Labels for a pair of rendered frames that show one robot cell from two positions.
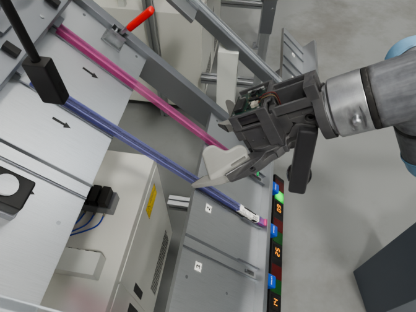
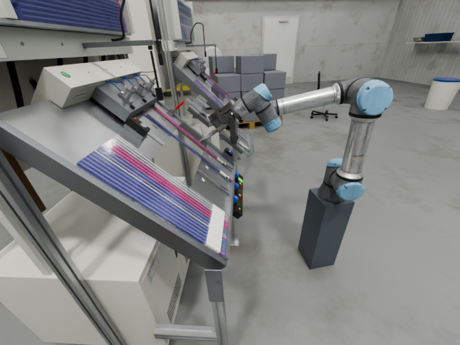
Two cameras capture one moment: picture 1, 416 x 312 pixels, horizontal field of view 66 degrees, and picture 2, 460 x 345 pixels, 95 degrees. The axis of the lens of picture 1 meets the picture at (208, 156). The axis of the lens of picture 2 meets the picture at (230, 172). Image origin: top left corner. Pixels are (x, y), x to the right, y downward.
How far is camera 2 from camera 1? 0.63 m
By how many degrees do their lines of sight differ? 24
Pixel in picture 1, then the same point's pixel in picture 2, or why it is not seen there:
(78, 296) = not seen: hidden behind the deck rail
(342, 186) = (286, 211)
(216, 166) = (205, 132)
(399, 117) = (251, 104)
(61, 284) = not seen: hidden behind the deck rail
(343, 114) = (237, 107)
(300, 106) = (227, 109)
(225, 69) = (214, 141)
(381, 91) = (244, 98)
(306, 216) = (269, 226)
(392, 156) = not seen: hidden behind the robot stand
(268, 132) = (220, 118)
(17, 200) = (146, 129)
